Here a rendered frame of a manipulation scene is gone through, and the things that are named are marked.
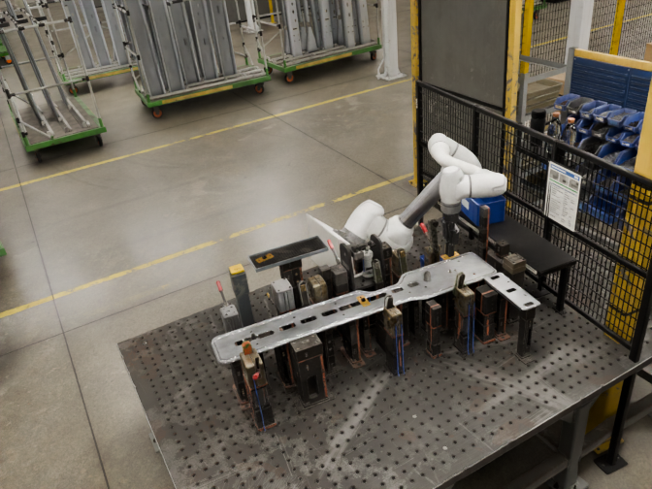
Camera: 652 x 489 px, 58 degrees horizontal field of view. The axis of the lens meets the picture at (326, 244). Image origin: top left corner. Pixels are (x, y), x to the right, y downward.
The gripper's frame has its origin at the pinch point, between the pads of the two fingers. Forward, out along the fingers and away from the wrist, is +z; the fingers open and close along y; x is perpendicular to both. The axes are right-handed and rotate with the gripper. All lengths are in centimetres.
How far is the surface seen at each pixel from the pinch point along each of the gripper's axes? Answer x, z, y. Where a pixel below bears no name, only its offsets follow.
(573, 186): -55, -24, -17
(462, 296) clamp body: 8.1, 10.3, -22.7
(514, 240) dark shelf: -40.9, 10.2, 4.0
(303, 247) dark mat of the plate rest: 62, -3, 34
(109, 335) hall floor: 173, 114, 179
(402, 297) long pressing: 29.8, 13.2, -6.6
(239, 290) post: 97, 8, 30
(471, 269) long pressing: -10.0, 13.2, -3.2
